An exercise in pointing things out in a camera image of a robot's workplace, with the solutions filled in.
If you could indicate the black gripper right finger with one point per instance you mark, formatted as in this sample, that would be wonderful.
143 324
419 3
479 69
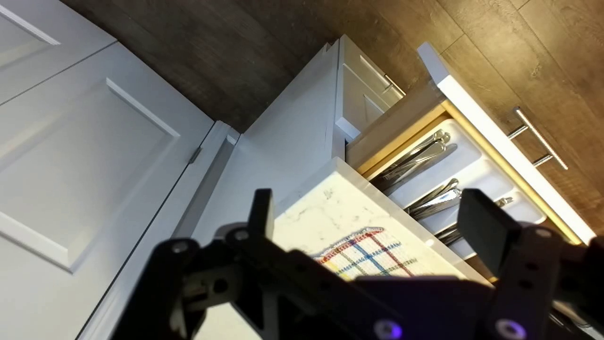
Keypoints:
485 228

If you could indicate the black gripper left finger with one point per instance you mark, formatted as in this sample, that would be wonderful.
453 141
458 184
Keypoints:
258 220

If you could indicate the white top drawer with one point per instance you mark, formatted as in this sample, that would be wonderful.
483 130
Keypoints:
443 97

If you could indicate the white drawer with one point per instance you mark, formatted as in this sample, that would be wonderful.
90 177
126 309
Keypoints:
364 92
443 97

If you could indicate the white lower drawer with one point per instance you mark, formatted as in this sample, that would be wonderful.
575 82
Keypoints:
364 92

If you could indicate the white cutlery tray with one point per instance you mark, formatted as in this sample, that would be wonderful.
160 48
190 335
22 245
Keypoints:
428 177

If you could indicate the white kitchen cabinet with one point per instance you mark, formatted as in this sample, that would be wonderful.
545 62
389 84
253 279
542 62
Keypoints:
298 154

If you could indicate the plaid dish cloth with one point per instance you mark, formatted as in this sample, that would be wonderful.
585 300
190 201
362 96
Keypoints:
364 252

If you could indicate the white panel door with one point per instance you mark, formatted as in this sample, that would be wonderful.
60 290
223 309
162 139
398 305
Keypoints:
90 143

